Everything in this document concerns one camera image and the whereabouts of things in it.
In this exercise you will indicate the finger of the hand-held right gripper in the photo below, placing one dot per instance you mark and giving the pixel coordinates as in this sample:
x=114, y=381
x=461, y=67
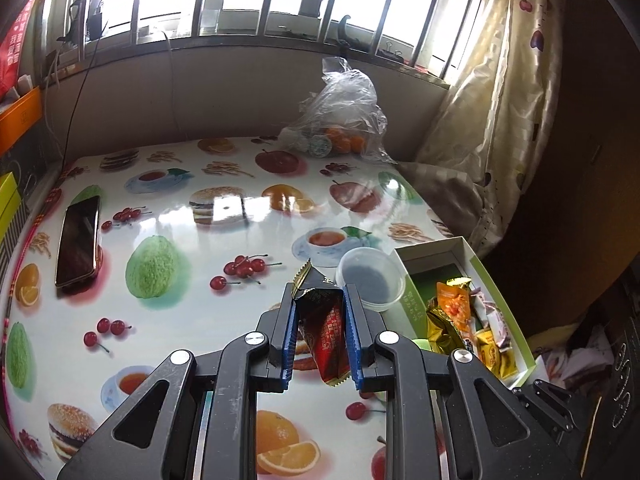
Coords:
x=552, y=410

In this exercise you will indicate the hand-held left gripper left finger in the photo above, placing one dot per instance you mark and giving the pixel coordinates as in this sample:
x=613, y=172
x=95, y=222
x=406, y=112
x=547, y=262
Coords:
x=287, y=340

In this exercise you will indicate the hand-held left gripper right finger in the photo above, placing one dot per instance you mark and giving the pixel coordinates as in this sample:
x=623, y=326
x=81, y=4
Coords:
x=354, y=345

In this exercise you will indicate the dark red triangular packet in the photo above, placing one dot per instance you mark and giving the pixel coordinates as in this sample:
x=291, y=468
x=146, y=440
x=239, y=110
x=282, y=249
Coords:
x=327, y=340

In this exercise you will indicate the green white cardboard box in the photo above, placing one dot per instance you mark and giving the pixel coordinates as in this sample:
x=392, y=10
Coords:
x=415, y=310

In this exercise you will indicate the yellow candy packet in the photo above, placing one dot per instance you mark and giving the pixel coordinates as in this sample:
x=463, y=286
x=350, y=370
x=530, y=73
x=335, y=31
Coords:
x=492, y=355

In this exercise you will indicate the long gold snack packet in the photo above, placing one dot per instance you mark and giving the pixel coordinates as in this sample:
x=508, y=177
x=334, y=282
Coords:
x=442, y=332

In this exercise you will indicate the white maroon candy packet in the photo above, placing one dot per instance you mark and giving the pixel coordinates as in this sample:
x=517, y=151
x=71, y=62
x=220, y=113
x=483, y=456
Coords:
x=497, y=327

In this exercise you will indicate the orange snack pouch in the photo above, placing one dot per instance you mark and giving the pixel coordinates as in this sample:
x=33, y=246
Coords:
x=452, y=305

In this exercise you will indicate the white red candy packet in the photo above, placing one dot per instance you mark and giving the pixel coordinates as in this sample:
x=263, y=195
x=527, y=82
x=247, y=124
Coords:
x=480, y=302

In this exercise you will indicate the clear jar with white lid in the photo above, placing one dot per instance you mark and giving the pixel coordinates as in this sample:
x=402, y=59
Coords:
x=370, y=280

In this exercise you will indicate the fruit print tablecloth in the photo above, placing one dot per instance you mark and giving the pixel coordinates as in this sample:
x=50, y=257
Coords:
x=190, y=320

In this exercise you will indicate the black smartphone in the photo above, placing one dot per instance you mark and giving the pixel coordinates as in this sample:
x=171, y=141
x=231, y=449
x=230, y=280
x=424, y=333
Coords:
x=77, y=240

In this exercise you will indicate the clear plastic bag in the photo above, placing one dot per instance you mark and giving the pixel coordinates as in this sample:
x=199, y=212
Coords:
x=340, y=105

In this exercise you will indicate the black binder clip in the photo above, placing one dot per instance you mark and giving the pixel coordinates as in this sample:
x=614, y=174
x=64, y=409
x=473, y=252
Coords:
x=392, y=54

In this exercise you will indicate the cream printed curtain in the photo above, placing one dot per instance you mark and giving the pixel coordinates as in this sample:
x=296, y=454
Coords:
x=500, y=85

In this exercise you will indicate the black hook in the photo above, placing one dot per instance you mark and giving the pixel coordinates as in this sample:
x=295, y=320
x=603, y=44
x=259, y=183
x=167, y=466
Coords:
x=344, y=27

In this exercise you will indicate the orange box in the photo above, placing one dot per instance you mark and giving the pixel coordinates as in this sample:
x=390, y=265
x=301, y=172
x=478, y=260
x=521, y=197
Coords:
x=20, y=120

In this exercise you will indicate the red paper bag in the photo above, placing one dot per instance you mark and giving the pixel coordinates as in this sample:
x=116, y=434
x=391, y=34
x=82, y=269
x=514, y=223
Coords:
x=15, y=45

